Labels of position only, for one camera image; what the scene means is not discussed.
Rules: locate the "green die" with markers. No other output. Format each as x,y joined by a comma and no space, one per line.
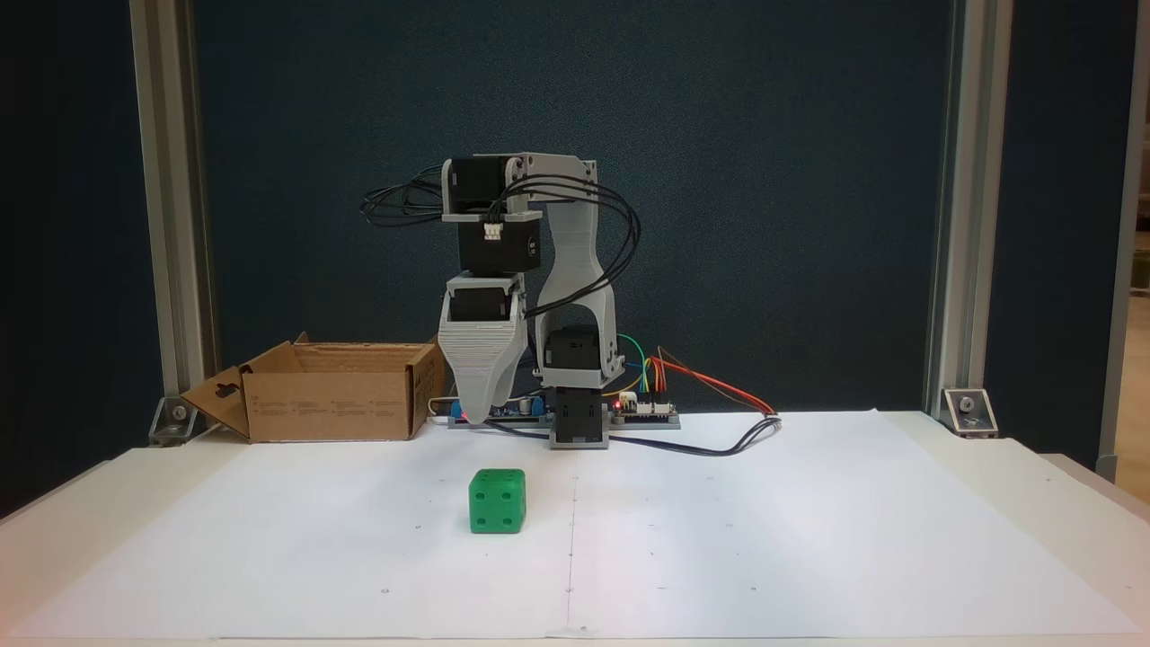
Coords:
496,503

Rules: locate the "aluminium corner bracket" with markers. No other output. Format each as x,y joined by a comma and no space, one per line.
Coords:
180,422
970,413

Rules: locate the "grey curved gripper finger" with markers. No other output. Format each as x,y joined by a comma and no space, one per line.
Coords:
476,359

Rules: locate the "blue circuit board with capacitors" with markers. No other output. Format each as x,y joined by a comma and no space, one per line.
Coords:
521,415

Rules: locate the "large white paper sheet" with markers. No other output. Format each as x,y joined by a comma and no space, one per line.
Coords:
809,539

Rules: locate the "brown cardboard box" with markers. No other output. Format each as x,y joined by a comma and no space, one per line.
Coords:
332,404

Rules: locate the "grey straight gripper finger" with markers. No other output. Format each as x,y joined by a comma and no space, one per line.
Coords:
512,368

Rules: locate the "aluminium frame post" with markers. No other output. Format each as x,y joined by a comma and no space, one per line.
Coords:
1123,270
171,180
966,180

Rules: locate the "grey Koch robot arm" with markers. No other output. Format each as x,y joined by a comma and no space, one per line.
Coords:
575,261

